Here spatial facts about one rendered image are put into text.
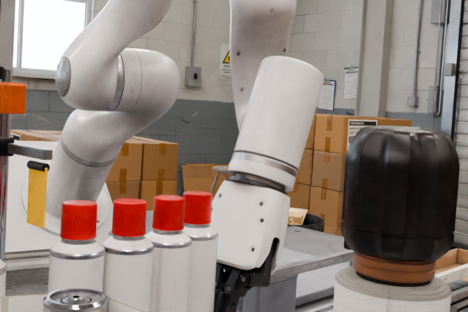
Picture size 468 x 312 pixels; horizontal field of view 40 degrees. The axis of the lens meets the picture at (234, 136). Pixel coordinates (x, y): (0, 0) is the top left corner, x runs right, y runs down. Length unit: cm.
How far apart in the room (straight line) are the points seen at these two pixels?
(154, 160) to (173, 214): 356
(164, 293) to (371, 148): 31
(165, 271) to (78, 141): 62
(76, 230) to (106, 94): 56
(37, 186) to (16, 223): 79
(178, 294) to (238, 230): 12
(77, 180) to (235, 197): 60
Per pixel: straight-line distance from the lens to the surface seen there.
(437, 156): 46
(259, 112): 77
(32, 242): 137
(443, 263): 159
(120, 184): 413
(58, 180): 134
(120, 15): 110
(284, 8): 82
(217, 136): 718
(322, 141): 440
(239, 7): 82
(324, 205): 440
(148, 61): 118
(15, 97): 64
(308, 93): 79
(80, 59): 113
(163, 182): 427
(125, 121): 124
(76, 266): 61
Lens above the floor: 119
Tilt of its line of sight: 3 degrees down
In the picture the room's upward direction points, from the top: 3 degrees clockwise
